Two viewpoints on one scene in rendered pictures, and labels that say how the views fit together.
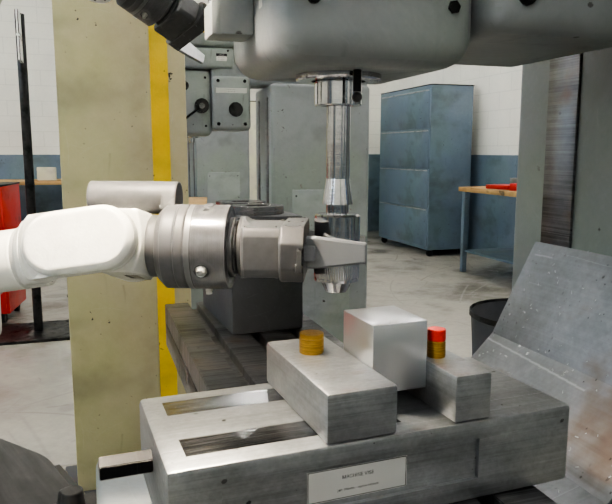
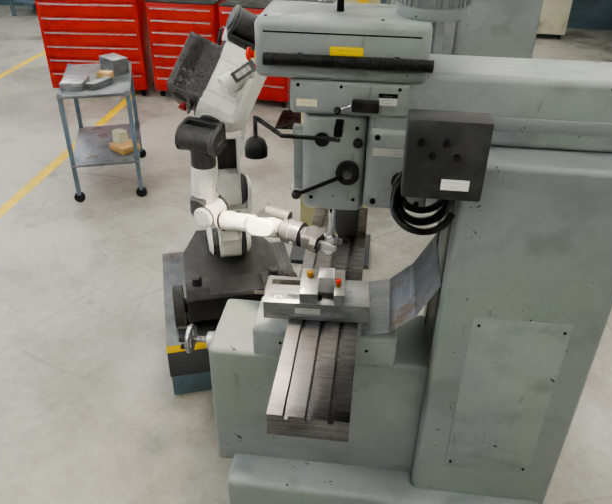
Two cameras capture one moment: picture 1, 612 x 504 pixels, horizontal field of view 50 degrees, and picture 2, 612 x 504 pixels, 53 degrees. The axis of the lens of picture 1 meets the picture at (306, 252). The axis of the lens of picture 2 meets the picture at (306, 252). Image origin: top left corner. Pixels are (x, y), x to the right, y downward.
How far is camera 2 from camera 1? 1.57 m
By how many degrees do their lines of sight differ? 33
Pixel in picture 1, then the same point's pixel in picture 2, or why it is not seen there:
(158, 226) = (280, 228)
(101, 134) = not seen: hidden behind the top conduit
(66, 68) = not seen: hidden behind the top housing
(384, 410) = (313, 299)
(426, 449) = (325, 308)
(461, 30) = (355, 204)
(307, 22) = (309, 202)
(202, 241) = (290, 235)
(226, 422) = (283, 289)
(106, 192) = (269, 211)
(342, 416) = (302, 298)
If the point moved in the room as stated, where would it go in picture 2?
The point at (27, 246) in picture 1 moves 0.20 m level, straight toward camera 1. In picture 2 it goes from (247, 226) to (239, 257)
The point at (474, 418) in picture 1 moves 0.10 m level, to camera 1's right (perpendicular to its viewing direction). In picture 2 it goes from (339, 305) to (367, 313)
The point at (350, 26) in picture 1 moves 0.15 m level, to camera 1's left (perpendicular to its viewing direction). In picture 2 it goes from (321, 203) to (278, 193)
